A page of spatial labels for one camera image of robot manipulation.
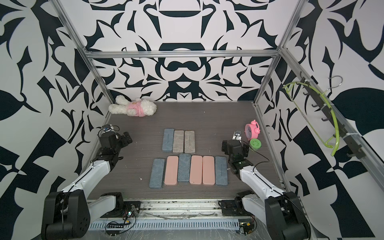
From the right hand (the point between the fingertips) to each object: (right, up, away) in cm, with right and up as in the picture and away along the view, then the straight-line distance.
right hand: (234, 140), depth 88 cm
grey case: (-9, -16, -5) cm, 19 cm away
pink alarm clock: (+12, +5, +5) cm, 14 cm away
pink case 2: (-15, -18, -1) cm, 23 cm away
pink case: (-23, -17, -3) cm, 28 cm away
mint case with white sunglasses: (-29, -16, -3) cm, 33 cm away
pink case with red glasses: (-36, -16, -5) cm, 40 cm away
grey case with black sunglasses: (-33, -2, +7) cm, 34 cm away
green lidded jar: (+14, -3, +5) cm, 15 cm away
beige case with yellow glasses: (-26, -2, +8) cm, 28 cm away
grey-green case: (-40, +1, +10) cm, 41 cm away
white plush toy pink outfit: (-65, +20, +17) cm, 70 cm away
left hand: (-67, +4, -1) cm, 67 cm away
